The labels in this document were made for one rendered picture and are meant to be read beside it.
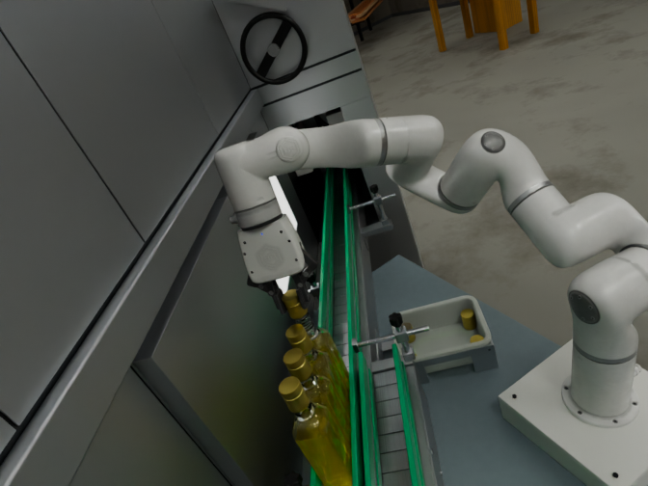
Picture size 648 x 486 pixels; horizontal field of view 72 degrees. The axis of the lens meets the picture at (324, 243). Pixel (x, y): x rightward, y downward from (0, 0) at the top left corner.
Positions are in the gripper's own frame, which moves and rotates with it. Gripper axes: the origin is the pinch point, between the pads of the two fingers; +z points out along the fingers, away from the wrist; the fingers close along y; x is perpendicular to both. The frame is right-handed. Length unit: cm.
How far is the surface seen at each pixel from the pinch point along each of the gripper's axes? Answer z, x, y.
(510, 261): 77, 169, 65
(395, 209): 14, 100, 17
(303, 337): 5.1, -5.8, 1.4
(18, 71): -45, -20, -15
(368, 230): 13, 77, 7
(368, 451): 25.9, -10.9, 6.9
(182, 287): -10.9, -11.5, -11.9
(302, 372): 8.2, -11.4, 1.3
